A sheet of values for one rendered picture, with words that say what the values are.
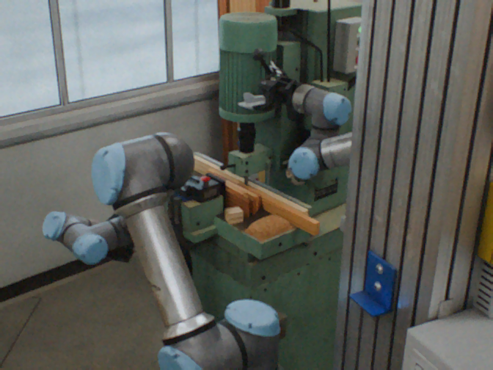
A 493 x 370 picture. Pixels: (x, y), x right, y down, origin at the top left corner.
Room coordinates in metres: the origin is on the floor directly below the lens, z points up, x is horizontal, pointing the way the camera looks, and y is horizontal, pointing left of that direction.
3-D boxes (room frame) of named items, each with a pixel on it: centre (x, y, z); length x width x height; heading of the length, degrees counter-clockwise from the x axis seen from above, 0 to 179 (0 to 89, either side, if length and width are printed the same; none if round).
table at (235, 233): (1.99, 0.09, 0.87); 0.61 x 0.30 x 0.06; 41
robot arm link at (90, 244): (1.49, 0.39, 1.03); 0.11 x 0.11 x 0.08; 40
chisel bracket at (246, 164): (2.05, -0.03, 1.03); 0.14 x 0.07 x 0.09; 131
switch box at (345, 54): (2.14, -0.35, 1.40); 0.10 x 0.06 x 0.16; 131
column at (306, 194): (2.23, -0.23, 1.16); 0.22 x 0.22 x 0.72; 41
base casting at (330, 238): (2.12, -0.10, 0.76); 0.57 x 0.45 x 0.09; 131
